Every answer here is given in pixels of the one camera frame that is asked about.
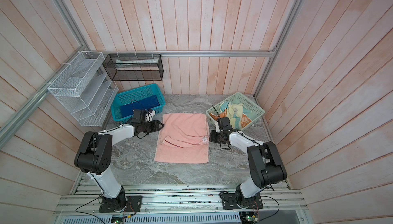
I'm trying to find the aluminium back wall rail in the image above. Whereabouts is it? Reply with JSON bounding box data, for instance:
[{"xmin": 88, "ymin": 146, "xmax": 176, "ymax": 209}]
[{"xmin": 81, "ymin": 49, "xmax": 277, "ymax": 58}]

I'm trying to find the white wire shelf rack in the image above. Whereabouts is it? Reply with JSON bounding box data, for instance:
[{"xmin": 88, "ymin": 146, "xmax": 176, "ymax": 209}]
[{"xmin": 48, "ymin": 52, "xmax": 118, "ymax": 127}]

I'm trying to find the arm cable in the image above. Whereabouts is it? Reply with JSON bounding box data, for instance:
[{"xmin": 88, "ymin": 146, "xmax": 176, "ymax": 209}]
[
  {"xmin": 211, "ymin": 105, "xmax": 280, "ymax": 222},
  {"xmin": 75, "ymin": 99, "xmax": 154, "ymax": 224}
]

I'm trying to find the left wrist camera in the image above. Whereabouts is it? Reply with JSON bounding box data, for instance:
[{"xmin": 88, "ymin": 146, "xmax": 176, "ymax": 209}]
[{"xmin": 144, "ymin": 109, "xmax": 156, "ymax": 122}]

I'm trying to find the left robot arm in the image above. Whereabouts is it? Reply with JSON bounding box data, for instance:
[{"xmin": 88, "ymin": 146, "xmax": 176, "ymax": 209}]
[{"xmin": 74, "ymin": 109, "xmax": 164, "ymax": 212}]

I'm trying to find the light green plastic basket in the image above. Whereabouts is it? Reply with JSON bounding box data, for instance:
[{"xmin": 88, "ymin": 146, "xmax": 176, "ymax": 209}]
[{"xmin": 205, "ymin": 92, "xmax": 265, "ymax": 131}]

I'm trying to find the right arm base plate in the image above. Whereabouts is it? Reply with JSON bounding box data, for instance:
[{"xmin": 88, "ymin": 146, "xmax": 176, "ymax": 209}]
[{"xmin": 219, "ymin": 191, "xmax": 264, "ymax": 210}]

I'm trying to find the teal plastic basket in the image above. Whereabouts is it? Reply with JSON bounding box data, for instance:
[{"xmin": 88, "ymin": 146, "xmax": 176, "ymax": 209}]
[{"xmin": 111, "ymin": 84, "xmax": 166, "ymax": 123}]

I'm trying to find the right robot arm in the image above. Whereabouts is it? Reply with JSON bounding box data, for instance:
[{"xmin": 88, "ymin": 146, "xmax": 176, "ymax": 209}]
[{"xmin": 209, "ymin": 117, "xmax": 287, "ymax": 210}]

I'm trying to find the aluminium left wall rail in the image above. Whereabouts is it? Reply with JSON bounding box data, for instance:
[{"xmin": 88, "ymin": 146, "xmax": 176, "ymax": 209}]
[{"xmin": 0, "ymin": 47, "xmax": 85, "ymax": 149}]

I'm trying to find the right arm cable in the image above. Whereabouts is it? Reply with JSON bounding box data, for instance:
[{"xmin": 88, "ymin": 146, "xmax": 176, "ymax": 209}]
[{"xmin": 211, "ymin": 105, "xmax": 280, "ymax": 222}]

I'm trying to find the pink towel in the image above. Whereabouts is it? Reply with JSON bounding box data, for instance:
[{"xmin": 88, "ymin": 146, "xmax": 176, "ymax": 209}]
[{"xmin": 154, "ymin": 113, "xmax": 209, "ymax": 164}]

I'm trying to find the orange patterned towel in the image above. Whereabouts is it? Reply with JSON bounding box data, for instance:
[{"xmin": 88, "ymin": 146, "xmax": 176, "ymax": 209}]
[{"xmin": 208, "ymin": 108, "xmax": 251, "ymax": 130}]

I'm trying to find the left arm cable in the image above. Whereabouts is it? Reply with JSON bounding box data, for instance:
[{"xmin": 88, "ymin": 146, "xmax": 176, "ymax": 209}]
[{"xmin": 75, "ymin": 99, "xmax": 154, "ymax": 224}]

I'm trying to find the light green towel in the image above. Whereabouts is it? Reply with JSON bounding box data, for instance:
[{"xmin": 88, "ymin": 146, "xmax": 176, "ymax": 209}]
[{"xmin": 219, "ymin": 101, "xmax": 258, "ymax": 121}]

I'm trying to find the aluminium wall rail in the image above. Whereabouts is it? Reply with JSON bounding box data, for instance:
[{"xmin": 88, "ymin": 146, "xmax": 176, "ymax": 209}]
[
  {"xmin": 81, "ymin": 49, "xmax": 277, "ymax": 58},
  {"xmin": 0, "ymin": 47, "xmax": 85, "ymax": 149}
]

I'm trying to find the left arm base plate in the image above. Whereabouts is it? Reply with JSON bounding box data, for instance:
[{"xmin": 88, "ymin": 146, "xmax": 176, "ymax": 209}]
[{"xmin": 99, "ymin": 195, "xmax": 142, "ymax": 213}]

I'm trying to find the black mesh wall basket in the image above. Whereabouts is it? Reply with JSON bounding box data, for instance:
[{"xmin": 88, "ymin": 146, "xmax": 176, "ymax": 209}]
[{"xmin": 103, "ymin": 53, "xmax": 164, "ymax": 81}]

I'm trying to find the blue towel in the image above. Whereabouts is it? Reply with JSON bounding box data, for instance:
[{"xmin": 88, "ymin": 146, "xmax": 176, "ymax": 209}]
[{"xmin": 120, "ymin": 96, "xmax": 160, "ymax": 117}]

